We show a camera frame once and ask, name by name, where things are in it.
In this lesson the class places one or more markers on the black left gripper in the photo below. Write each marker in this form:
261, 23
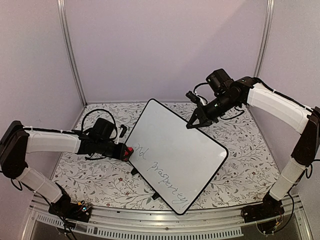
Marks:
120, 153

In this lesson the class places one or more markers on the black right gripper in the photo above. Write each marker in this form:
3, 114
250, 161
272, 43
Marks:
199, 114

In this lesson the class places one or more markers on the red whiteboard eraser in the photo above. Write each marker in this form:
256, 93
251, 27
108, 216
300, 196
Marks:
127, 153

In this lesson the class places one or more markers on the white whiteboard black frame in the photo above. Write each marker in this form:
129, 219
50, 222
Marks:
178, 163

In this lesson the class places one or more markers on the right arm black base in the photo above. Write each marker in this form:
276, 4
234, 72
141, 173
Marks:
270, 212

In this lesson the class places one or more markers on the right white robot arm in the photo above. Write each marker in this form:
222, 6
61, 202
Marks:
252, 91

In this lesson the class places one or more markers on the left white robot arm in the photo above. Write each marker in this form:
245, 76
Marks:
19, 140

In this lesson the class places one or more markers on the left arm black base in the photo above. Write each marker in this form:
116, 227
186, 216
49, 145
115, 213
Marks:
66, 209

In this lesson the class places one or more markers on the black whiteboard stand foot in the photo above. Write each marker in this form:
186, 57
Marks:
134, 171

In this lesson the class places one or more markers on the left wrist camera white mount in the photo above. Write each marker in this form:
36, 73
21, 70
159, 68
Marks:
120, 132

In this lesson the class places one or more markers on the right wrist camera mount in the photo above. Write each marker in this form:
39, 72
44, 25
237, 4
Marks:
196, 98

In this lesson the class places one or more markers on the aluminium front rail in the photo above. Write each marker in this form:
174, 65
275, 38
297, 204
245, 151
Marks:
226, 223

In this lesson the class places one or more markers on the right aluminium frame post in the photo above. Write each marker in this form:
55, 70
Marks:
265, 37

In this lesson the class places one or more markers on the aluminium frame post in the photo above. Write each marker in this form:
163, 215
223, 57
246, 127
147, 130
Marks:
62, 12
265, 37

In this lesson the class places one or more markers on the left aluminium frame post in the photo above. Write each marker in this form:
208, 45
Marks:
62, 12

